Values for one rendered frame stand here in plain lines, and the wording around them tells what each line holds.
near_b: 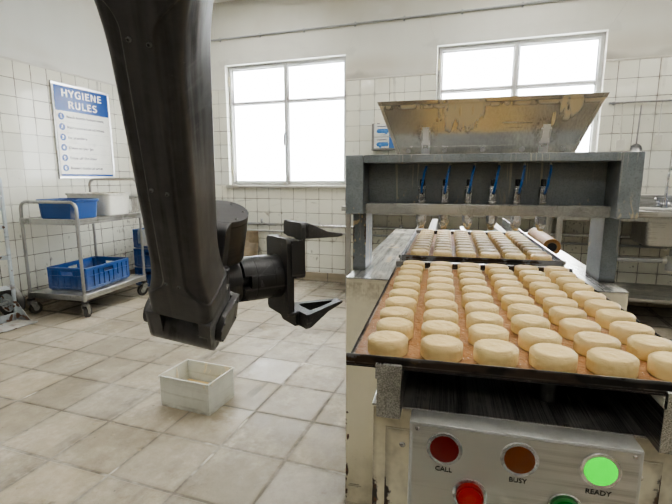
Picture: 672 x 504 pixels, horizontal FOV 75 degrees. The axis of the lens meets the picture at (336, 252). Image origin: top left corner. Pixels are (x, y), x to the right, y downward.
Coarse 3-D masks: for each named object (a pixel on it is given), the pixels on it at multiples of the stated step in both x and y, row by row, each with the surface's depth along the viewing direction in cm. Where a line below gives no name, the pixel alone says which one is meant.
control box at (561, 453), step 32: (416, 416) 52; (448, 416) 52; (416, 448) 51; (480, 448) 49; (544, 448) 48; (576, 448) 47; (608, 448) 46; (640, 448) 46; (416, 480) 52; (448, 480) 51; (480, 480) 50; (512, 480) 49; (544, 480) 48; (576, 480) 47; (640, 480) 46
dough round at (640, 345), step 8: (632, 336) 55; (640, 336) 55; (648, 336) 55; (656, 336) 55; (632, 344) 53; (640, 344) 52; (648, 344) 52; (656, 344) 52; (664, 344) 52; (632, 352) 53; (640, 352) 52; (648, 352) 51
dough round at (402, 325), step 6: (384, 318) 62; (390, 318) 62; (396, 318) 62; (402, 318) 62; (378, 324) 60; (384, 324) 59; (390, 324) 59; (396, 324) 59; (402, 324) 59; (408, 324) 59; (378, 330) 59; (390, 330) 58; (396, 330) 58; (402, 330) 58; (408, 330) 58; (408, 336) 58
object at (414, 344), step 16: (384, 304) 76; (496, 304) 76; (416, 320) 67; (464, 320) 67; (592, 320) 67; (416, 336) 60; (464, 336) 60; (512, 336) 60; (368, 352) 55; (416, 352) 55; (464, 352) 55; (528, 352) 55; (576, 352) 55; (528, 368) 50; (640, 368) 50
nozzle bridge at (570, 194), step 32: (352, 160) 120; (384, 160) 118; (416, 160) 116; (448, 160) 114; (480, 160) 112; (512, 160) 110; (544, 160) 108; (576, 160) 107; (608, 160) 105; (640, 160) 103; (352, 192) 121; (384, 192) 127; (416, 192) 125; (480, 192) 121; (512, 192) 119; (576, 192) 115; (608, 192) 112; (640, 192) 104; (608, 224) 117; (608, 256) 118
